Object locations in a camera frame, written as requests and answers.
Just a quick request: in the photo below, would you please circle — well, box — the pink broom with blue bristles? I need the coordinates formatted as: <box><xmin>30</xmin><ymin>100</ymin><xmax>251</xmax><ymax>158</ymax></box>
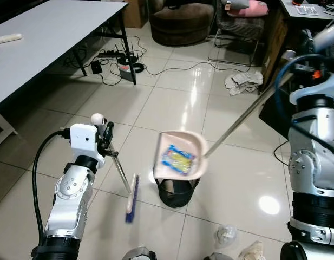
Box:
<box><xmin>90</xmin><ymin>113</ymin><xmax>141</xmax><ymax>224</ymax></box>

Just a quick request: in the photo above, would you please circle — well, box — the pink long-handled dustpan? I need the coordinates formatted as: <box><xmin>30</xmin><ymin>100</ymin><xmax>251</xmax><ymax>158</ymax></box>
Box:
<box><xmin>153</xmin><ymin>22</ymin><xmax>334</xmax><ymax>183</ymax></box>

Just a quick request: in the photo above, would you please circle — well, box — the grey red floor device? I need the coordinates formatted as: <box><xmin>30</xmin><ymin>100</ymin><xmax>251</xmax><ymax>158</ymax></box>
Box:
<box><xmin>119</xmin><ymin>63</ymin><xmax>145</xmax><ymax>75</ymax></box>

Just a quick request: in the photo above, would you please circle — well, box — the black desk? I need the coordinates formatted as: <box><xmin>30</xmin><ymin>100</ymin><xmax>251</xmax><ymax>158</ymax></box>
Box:
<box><xmin>261</xmin><ymin>0</ymin><xmax>334</xmax><ymax>87</ymax></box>

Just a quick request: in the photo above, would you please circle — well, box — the clear blister pack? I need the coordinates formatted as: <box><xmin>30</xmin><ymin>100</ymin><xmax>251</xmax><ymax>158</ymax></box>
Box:
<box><xmin>293</xmin><ymin>5</ymin><xmax>323</xmax><ymax>16</ymax></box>

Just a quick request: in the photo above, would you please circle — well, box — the black power adapter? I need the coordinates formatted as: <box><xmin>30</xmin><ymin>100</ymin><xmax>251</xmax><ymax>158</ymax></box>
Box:
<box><xmin>90</xmin><ymin>60</ymin><xmax>103</xmax><ymax>75</ymax></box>

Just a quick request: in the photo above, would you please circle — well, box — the blue yellow snack wrapper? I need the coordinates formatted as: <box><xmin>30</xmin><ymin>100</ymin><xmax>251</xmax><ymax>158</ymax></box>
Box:
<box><xmin>161</xmin><ymin>144</ymin><xmax>196</xmax><ymax>174</ymax></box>

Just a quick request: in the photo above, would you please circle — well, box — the crumpled grey white cloth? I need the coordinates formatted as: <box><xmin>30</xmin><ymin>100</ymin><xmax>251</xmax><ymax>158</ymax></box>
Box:
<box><xmin>225</xmin><ymin>70</ymin><xmax>264</xmax><ymax>96</ymax></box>

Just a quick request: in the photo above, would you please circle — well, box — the black round trash bin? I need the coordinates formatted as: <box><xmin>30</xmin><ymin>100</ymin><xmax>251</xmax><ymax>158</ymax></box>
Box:
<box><xmin>155</xmin><ymin>177</ymin><xmax>200</xmax><ymax>209</ymax></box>

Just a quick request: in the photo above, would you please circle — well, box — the black power strip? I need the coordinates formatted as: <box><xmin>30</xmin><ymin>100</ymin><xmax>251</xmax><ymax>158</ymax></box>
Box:
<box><xmin>98</xmin><ymin>49</ymin><xmax>139</xmax><ymax>61</ymax></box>

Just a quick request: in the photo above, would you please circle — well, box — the metal chair with pink cushion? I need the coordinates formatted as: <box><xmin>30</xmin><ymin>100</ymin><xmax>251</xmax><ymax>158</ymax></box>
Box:
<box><xmin>208</xmin><ymin>0</ymin><xmax>271</xmax><ymax>68</ymax></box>

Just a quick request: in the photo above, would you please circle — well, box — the robot left leg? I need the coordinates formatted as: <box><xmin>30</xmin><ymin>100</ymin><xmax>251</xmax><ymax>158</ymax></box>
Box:
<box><xmin>122</xmin><ymin>246</ymin><xmax>158</xmax><ymax>260</ymax></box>

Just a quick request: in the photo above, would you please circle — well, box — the robot leg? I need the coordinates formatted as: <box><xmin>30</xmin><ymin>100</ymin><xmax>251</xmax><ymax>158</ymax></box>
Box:
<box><xmin>122</xmin><ymin>246</ymin><xmax>158</xmax><ymax>260</ymax></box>
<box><xmin>280</xmin><ymin>240</ymin><xmax>322</xmax><ymax>260</ymax></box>

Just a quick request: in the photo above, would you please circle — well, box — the grey table with black legs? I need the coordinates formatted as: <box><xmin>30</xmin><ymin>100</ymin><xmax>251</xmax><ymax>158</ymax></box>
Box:
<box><xmin>0</xmin><ymin>0</ymin><xmax>138</xmax><ymax>110</ymax></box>

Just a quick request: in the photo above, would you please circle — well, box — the brown cardboard box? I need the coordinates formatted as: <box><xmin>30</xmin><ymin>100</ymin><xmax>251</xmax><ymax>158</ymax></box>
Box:
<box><xmin>122</xmin><ymin>0</ymin><xmax>152</xmax><ymax>29</ymax></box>

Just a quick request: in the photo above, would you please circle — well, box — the brown round ottoman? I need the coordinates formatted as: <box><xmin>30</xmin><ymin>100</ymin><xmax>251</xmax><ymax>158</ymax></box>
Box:
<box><xmin>149</xmin><ymin>0</ymin><xmax>217</xmax><ymax>47</ymax></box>

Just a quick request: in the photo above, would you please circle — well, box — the white oblong object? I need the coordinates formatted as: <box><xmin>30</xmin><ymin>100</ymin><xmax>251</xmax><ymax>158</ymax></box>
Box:
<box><xmin>0</xmin><ymin>33</ymin><xmax>23</xmax><ymax>44</ymax></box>

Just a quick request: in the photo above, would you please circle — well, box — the crushed clear plastic bottle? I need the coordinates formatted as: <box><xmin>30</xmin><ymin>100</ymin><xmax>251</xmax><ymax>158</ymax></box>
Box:
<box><xmin>217</xmin><ymin>224</ymin><xmax>239</xmax><ymax>248</ymax></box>

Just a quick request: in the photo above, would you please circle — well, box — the robot right leg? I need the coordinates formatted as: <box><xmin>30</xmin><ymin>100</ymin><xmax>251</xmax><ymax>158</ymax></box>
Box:
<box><xmin>280</xmin><ymin>240</ymin><xmax>322</xmax><ymax>260</ymax></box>

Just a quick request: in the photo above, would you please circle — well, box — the crumpled beige paper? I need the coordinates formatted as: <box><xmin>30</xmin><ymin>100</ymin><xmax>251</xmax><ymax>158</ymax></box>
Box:
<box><xmin>238</xmin><ymin>240</ymin><xmax>266</xmax><ymax>260</ymax></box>

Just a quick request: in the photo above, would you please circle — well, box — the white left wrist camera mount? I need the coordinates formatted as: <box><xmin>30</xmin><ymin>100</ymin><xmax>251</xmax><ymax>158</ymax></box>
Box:
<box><xmin>69</xmin><ymin>123</ymin><xmax>106</xmax><ymax>169</ymax></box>

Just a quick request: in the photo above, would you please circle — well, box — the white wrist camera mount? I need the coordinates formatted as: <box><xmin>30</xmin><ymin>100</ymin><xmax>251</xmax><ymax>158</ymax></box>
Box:
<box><xmin>289</xmin><ymin>73</ymin><xmax>334</xmax><ymax>108</ymax></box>
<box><xmin>69</xmin><ymin>123</ymin><xmax>106</xmax><ymax>169</ymax></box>

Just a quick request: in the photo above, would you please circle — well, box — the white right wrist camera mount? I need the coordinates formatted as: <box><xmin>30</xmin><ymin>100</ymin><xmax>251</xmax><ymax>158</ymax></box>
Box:
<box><xmin>289</xmin><ymin>73</ymin><xmax>334</xmax><ymax>108</ymax></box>

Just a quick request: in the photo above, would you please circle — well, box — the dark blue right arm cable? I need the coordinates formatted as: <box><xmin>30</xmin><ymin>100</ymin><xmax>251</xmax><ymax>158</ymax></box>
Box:
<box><xmin>273</xmin><ymin>53</ymin><xmax>334</xmax><ymax>159</ymax></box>

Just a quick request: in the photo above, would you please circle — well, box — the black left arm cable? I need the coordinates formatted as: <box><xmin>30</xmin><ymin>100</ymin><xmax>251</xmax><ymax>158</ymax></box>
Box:
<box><xmin>32</xmin><ymin>128</ymin><xmax>73</xmax><ymax>242</ymax></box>

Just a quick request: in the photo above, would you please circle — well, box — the thin floor cable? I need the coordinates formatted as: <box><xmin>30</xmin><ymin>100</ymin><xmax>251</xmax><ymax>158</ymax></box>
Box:
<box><xmin>139</xmin><ymin>61</ymin><xmax>235</xmax><ymax>77</ymax></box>

